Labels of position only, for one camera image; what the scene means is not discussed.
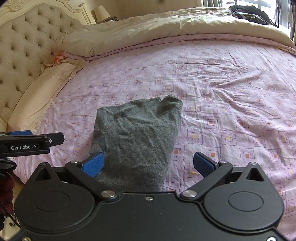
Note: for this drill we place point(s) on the beige tufted headboard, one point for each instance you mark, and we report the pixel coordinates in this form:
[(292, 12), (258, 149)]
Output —
[(30, 32)]

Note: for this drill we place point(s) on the bedside lamp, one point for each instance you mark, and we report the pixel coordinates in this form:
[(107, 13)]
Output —
[(101, 14)]

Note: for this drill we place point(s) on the beige duvet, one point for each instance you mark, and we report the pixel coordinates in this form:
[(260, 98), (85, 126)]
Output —
[(93, 40)]

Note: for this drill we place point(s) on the dark clothes pile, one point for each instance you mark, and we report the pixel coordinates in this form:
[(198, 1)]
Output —
[(252, 14)]

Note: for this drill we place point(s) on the orange patterned pillow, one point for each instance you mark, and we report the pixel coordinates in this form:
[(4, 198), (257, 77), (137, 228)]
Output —
[(60, 58)]

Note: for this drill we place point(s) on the dark grey knitted garment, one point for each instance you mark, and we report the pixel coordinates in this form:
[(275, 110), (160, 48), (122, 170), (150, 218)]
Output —
[(137, 139)]

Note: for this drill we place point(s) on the beige pillow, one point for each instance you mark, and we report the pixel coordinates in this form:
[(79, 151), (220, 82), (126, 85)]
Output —
[(32, 106)]

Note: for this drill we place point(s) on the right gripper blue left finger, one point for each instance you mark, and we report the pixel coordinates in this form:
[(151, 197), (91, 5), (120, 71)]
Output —
[(84, 173)]

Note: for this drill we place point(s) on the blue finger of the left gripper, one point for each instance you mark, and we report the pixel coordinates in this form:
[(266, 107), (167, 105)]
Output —
[(55, 139), (21, 133)]

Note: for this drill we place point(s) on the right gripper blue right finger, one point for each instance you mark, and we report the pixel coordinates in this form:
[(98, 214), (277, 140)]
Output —
[(214, 174)]

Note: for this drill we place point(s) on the pink patterned bed sheet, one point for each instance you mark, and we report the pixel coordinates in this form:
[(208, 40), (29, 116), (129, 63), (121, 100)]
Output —
[(238, 106)]

